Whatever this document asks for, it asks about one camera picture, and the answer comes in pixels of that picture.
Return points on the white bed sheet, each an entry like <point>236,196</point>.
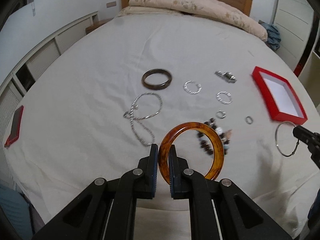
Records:
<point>82,117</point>

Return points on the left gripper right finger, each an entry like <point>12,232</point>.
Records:
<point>184,181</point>

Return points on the silver twisted hoop left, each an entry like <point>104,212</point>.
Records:
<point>192,87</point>

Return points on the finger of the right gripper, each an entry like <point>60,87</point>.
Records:
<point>311,139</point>

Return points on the red jewelry box tray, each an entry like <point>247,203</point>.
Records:
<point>280,98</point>

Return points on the amber tortoiseshell bangle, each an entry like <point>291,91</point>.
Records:
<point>203,144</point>

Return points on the wooden nightstand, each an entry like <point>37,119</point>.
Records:
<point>96,25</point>

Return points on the beige wall switch plate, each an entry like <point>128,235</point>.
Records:
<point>111,4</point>

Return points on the silver twisted hoop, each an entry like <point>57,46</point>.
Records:
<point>192,87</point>
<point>224,97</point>

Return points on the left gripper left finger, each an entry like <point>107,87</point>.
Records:
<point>141,181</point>

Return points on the dark brown bangle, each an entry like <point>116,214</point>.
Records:
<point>156,79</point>

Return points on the white wardrobe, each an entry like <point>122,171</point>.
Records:
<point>298,27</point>

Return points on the silver twisted hoop right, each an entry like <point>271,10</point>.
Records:
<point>224,97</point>

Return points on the blue crumpled clothing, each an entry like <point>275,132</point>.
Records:
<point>273,36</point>

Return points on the beige floral duvet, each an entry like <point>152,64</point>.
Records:
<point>231,12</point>

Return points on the white low cabinet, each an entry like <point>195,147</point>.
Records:
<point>36,61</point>

